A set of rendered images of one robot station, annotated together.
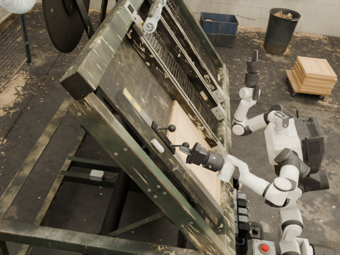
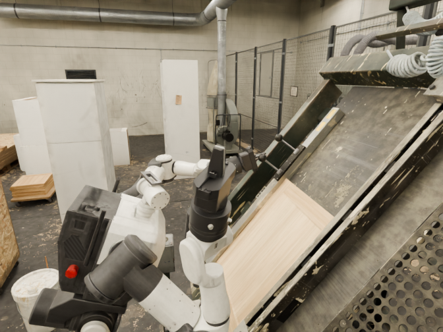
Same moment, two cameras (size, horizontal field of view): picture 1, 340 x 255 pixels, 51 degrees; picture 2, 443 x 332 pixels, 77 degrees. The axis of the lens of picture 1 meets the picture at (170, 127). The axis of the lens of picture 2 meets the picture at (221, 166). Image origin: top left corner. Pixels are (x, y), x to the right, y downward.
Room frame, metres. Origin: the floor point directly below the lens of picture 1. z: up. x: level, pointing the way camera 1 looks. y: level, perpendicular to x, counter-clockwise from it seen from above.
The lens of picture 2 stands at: (2.48, -0.56, 1.77)
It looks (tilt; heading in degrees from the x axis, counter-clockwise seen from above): 18 degrees down; 166
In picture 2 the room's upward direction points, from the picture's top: straight up
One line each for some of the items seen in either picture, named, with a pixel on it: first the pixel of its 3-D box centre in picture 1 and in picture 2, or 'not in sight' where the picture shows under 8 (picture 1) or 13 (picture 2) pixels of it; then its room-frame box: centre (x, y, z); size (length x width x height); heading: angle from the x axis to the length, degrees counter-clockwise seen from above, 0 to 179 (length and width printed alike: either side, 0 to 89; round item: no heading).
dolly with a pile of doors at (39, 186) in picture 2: not in sight; (36, 189); (-1.99, -2.39, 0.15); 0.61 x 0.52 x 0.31; 2
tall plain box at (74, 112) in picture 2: not in sight; (84, 151); (-1.27, -1.46, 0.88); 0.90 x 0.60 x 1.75; 2
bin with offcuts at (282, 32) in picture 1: (279, 31); not in sight; (5.89, -1.64, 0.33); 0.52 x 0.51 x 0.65; 2
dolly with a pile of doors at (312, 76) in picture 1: (308, 77); not in sight; (4.60, -1.87, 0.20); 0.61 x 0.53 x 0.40; 2
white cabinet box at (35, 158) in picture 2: not in sight; (51, 160); (-2.89, -2.41, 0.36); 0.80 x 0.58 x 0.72; 2
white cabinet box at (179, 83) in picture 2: not in sight; (180, 120); (-2.66, -0.10, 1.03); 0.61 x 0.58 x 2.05; 2
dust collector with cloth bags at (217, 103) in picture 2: not in sight; (220, 107); (-4.20, 1.02, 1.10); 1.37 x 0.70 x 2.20; 2
